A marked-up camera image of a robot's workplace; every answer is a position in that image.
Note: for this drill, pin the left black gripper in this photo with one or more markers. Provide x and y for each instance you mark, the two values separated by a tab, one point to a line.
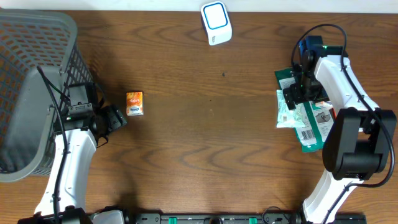
112	116

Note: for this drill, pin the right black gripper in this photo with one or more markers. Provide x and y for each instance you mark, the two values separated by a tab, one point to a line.
298	97

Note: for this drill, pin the orange Kleenex tissue pack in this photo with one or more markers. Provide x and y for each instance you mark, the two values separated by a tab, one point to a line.
134	103

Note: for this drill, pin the green white 3M package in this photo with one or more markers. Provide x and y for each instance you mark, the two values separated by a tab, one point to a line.
318	122

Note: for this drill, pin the teal wet wipes packet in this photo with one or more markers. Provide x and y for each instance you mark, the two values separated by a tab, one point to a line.
288	118

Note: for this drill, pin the small orange snack box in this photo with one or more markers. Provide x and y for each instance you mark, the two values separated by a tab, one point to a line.
326	105

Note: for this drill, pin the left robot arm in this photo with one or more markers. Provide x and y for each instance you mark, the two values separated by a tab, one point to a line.
75	144

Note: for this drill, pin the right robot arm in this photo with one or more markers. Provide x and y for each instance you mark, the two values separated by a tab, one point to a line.
358	150

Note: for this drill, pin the white barcode scanner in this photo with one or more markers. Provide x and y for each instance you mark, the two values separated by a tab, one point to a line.
216	23

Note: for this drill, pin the grey plastic shopping basket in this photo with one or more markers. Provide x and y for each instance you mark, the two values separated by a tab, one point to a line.
31	39

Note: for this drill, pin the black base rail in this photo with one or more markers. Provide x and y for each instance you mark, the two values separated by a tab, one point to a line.
217	218

